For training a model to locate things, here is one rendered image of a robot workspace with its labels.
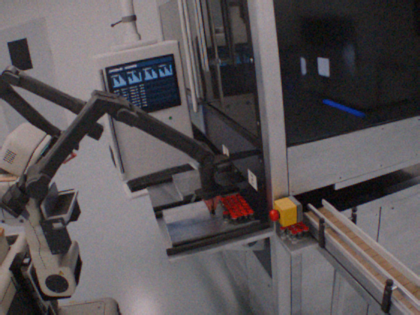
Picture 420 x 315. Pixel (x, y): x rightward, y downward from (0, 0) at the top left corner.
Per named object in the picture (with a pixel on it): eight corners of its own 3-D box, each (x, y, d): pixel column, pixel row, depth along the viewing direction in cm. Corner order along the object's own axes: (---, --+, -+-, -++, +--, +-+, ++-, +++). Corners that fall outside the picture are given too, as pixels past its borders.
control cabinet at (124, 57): (187, 152, 248) (169, 34, 219) (198, 160, 231) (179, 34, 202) (114, 172, 231) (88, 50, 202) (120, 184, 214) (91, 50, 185)
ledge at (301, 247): (308, 227, 137) (308, 223, 137) (325, 244, 126) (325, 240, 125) (275, 238, 134) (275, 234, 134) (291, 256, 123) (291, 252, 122)
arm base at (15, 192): (8, 188, 122) (-3, 204, 110) (19, 173, 120) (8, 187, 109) (26, 202, 125) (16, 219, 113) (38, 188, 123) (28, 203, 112)
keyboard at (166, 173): (189, 165, 225) (189, 161, 224) (198, 172, 213) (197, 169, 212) (126, 184, 212) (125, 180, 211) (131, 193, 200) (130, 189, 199)
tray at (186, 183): (235, 166, 196) (235, 160, 195) (254, 185, 173) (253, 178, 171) (172, 181, 189) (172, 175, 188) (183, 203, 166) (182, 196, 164)
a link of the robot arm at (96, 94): (99, 77, 112) (103, 89, 104) (130, 100, 121) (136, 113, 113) (22, 175, 119) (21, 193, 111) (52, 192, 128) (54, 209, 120)
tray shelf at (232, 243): (232, 166, 201) (232, 163, 201) (292, 229, 138) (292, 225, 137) (145, 187, 191) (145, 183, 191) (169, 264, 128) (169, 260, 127)
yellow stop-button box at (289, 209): (292, 212, 131) (292, 195, 128) (301, 221, 124) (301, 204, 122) (273, 218, 129) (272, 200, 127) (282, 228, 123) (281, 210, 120)
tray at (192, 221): (238, 199, 163) (237, 191, 162) (260, 227, 139) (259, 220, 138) (163, 217, 156) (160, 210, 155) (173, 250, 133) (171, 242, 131)
